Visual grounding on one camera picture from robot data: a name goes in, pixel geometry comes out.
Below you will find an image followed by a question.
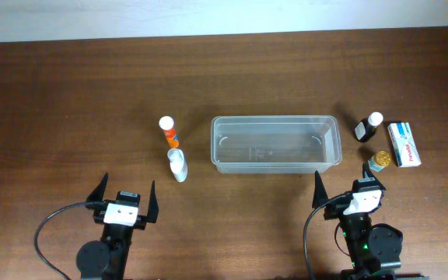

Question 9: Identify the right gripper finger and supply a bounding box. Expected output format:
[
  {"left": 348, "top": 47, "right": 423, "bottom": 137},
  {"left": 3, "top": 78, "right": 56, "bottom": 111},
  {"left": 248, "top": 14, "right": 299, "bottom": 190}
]
[
  {"left": 362, "top": 163, "right": 386, "bottom": 191},
  {"left": 312, "top": 170, "right": 329, "bottom": 208}
]

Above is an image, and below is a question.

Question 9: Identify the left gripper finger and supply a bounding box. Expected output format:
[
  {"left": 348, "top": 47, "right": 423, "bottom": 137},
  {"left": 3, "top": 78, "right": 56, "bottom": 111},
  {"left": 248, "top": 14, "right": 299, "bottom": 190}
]
[
  {"left": 86, "top": 173, "right": 109, "bottom": 205},
  {"left": 146, "top": 181, "right": 159, "bottom": 223}
]

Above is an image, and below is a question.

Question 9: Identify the small jar gold lid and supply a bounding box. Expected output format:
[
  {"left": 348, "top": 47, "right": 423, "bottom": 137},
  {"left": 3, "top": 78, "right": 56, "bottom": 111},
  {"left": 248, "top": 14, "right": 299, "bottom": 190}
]
[{"left": 368, "top": 151, "right": 392, "bottom": 172}]

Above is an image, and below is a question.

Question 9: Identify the dark bottle white cap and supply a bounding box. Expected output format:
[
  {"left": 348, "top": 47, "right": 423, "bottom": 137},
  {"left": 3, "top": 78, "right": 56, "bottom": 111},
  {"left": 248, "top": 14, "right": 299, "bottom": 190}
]
[{"left": 354, "top": 112, "right": 383, "bottom": 142}]

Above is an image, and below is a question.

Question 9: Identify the white medicine box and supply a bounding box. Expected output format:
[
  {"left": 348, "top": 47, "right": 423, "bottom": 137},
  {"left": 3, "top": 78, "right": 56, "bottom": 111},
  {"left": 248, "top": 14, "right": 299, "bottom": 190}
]
[{"left": 387, "top": 122, "right": 422, "bottom": 167}]

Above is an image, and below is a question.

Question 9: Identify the white bottle clear cap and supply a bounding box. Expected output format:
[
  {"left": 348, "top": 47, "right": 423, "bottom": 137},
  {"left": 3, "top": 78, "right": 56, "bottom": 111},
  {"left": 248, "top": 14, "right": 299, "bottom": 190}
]
[{"left": 167, "top": 149, "right": 188, "bottom": 183}]

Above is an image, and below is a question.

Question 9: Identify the orange tablet tube white cap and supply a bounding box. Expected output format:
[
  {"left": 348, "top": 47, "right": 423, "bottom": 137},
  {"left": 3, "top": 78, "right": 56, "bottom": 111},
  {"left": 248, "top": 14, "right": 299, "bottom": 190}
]
[{"left": 159, "top": 116, "right": 179, "bottom": 149}]

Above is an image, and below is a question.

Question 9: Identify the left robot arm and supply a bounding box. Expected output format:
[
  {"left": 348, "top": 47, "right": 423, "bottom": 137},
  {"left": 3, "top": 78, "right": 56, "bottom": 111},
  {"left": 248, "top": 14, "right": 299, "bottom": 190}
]
[{"left": 76, "top": 175, "right": 159, "bottom": 279}]

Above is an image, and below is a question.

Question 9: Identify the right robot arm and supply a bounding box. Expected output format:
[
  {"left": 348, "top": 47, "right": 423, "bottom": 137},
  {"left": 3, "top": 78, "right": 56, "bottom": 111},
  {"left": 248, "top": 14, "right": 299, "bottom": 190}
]
[{"left": 303, "top": 163, "right": 426, "bottom": 280}]

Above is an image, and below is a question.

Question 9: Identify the clear plastic container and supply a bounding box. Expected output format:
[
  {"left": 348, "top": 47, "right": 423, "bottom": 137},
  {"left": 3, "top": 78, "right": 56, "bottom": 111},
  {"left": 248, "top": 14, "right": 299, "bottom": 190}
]
[{"left": 211, "top": 115, "right": 342, "bottom": 174}]

